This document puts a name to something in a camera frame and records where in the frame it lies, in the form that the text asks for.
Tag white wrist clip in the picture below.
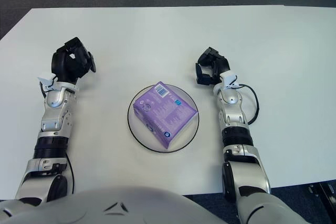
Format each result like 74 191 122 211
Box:
37 71 58 91
219 71 238 90

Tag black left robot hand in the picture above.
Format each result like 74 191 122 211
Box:
51 37 97 84

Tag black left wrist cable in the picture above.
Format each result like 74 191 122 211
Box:
39 77 58 99

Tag white plate black rim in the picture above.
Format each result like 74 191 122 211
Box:
127 83 200 154

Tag grey robot torso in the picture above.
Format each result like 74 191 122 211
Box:
0 186 237 224

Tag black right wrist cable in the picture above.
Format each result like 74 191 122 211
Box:
237 84 260 125

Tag black metal frame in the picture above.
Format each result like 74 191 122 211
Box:
306 182 336 204

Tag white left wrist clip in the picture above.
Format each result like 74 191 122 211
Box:
37 71 58 91

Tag black left elbow cable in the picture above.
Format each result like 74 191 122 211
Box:
65 153 76 196

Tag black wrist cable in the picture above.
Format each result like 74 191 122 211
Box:
39 77 58 99
237 84 260 125

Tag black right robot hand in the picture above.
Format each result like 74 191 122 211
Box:
194 47 231 86

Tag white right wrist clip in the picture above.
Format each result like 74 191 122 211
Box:
219 71 238 90

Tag purple tissue paper pack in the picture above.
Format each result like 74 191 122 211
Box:
132 81 198 148

